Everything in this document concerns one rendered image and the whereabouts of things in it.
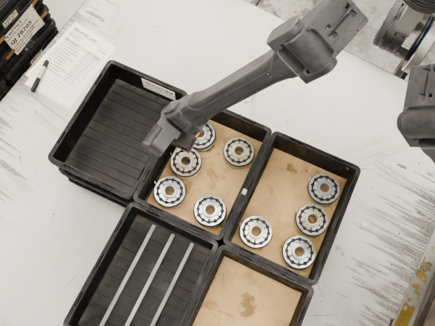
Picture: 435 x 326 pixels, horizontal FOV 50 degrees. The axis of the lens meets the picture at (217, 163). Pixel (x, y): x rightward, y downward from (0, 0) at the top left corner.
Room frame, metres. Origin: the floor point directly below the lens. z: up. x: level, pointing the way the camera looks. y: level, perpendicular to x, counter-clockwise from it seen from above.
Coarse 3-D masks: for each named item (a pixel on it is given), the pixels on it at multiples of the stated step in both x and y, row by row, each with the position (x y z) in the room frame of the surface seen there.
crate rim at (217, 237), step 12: (252, 120) 0.63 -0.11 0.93; (264, 144) 0.55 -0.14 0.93; (156, 156) 0.49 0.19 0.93; (252, 168) 0.47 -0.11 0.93; (144, 180) 0.42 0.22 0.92; (240, 192) 0.39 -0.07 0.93; (144, 204) 0.34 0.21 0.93; (168, 216) 0.30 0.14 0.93; (228, 216) 0.31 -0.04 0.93; (192, 228) 0.27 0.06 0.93; (216, 240) 0.24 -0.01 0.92
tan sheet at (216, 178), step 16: (224, 128) 0.64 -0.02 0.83; (224, 144) 0.58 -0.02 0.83; (256, 144) 0.59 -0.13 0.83; (208, 160) 0.52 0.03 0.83; (224, 160) 0.52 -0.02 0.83; (176, 176) 0.46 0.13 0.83; (208, 176) 0.47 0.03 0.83; (224, 176) 0.47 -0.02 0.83; (240, 176) 0.47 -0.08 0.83; (192, 192) 0.41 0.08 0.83; (208, 192) 0.41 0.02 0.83; (224, 192) 0.41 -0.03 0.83; (176, 208) 0.35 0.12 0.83; (192, 208) 0.36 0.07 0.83; (208, 208) 0.36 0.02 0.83
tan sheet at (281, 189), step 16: (272, 160) 0.53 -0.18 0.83; (288, 160) 0.54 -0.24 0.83; (272, 176) 0.48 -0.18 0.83; (288, 176) 0.48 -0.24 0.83; (304, 176) 0.48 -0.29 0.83; (336, 176) 0.49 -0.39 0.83; (256, 192) 0.42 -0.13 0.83; (272, 192) 0.42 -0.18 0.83; (288, 192) 0.43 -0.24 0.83; (304, 192) 0.43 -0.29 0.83; (256, 208) 0.37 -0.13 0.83; (272, 208) 0.37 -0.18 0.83; (288, 208) 0.37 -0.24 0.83; (272, 224) 0.32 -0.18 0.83; (288, 224) 0.32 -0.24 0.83; (240, 240) 0.26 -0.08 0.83; (272, 240) 0.27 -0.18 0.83; (320, 240) 0.27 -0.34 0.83; (272, 256) 0.22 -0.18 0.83; (304, 272) 0.17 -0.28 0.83
